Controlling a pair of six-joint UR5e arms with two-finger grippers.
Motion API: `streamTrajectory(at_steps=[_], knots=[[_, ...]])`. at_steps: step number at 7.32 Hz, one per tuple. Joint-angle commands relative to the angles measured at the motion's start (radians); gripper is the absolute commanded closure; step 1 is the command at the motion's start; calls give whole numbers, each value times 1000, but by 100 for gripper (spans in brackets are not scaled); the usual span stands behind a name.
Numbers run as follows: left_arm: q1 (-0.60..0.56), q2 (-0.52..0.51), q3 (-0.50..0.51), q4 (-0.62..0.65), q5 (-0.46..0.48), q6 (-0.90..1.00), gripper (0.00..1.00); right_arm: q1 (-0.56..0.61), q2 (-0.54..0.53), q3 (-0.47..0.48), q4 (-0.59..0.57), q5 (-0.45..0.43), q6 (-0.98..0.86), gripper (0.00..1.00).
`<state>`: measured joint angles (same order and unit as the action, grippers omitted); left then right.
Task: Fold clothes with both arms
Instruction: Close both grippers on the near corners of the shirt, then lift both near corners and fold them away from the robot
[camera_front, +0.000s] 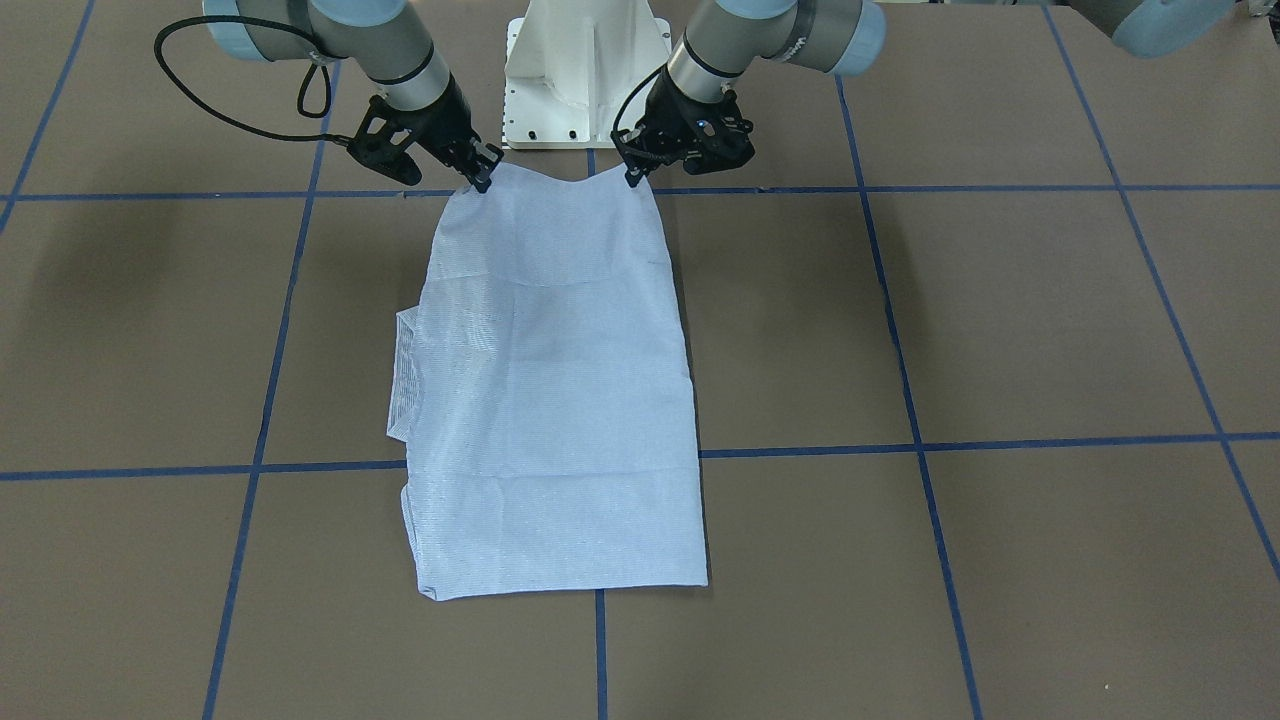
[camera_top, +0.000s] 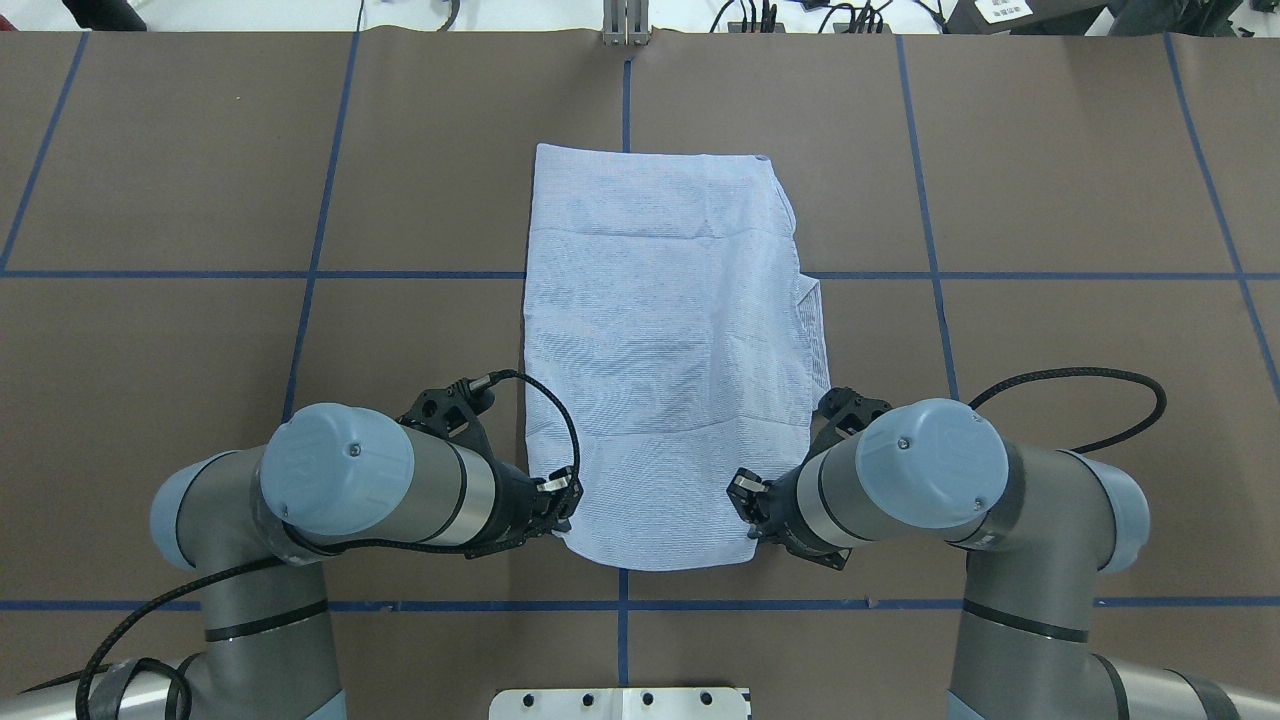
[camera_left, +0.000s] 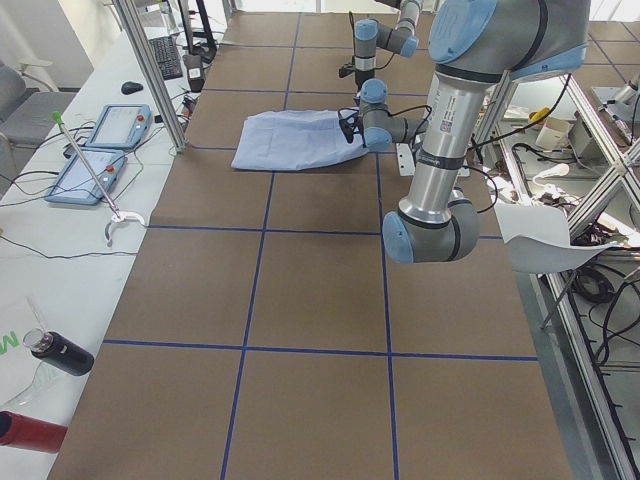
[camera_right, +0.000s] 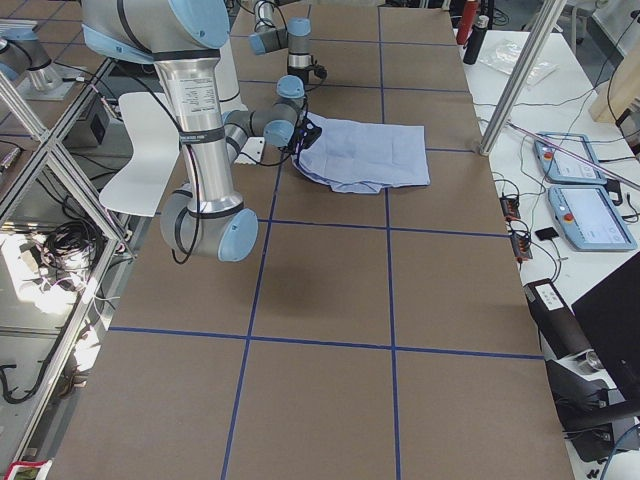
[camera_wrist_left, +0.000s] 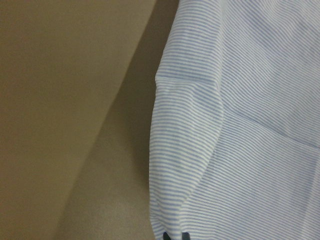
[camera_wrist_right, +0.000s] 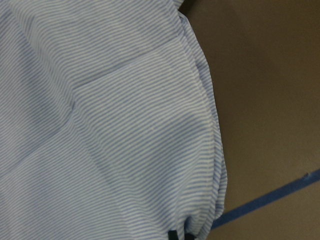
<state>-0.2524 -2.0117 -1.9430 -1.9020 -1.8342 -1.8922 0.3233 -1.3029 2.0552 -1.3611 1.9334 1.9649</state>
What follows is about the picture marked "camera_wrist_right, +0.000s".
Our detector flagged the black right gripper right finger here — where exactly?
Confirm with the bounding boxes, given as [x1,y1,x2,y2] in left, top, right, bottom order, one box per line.
[184,233,196,240]

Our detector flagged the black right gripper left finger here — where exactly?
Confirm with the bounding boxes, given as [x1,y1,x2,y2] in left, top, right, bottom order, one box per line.
[167,230,178,240]

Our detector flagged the light blue striped shirt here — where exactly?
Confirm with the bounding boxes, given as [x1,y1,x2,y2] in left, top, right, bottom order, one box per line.
[0,0,228,240]

